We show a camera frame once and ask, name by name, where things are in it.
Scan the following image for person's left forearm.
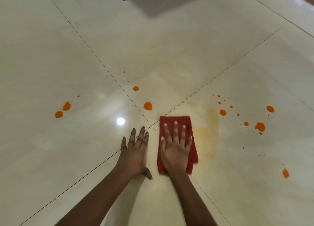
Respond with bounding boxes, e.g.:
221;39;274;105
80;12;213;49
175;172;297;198
54;167;138;226

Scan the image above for person's left hand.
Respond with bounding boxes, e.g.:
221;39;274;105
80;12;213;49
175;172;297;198
115;126;153;181

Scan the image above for orange liquid spill drops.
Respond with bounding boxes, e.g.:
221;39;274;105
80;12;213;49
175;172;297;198
54;71;290;179

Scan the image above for person's right forearm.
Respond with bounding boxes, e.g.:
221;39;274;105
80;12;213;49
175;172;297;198
169;170;218;226

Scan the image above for red cloth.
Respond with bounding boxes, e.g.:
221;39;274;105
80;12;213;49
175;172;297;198
157;116;199;175

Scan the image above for person's right hand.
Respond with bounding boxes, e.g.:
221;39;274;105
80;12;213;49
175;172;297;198
160;121;193;176

